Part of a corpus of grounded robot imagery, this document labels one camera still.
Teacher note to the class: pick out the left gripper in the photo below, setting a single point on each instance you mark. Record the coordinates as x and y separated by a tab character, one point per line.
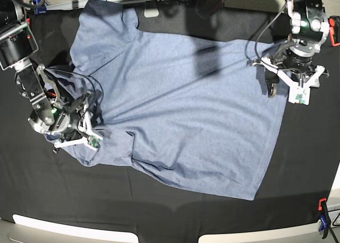
295	59

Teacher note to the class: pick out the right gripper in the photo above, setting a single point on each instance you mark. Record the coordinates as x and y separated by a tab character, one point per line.
52	118

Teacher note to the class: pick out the blue-grey t-shirt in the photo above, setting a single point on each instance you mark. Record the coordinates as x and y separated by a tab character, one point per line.
189	112

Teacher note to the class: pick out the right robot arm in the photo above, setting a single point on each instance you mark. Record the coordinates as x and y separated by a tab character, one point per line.
31	80

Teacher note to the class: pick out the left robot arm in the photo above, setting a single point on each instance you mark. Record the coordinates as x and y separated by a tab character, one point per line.
309	28

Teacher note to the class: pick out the black table cloth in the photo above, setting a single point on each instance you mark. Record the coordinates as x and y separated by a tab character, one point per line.
38	183

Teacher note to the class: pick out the orange black clamp far-right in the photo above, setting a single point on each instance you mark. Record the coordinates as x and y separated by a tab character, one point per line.
334	30

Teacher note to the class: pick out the orange black clamp far-left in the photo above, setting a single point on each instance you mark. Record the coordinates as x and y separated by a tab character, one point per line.
28	28

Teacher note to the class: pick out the blue bar clamp far-left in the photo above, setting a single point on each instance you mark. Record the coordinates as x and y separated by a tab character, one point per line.
39	10

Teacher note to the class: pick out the blue orange clamp near-right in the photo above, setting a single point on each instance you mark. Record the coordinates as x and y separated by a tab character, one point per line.
327	224

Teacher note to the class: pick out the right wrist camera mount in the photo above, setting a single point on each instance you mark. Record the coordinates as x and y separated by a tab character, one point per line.
87	136

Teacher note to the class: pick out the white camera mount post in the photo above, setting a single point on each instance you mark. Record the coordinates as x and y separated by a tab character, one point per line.
151	9

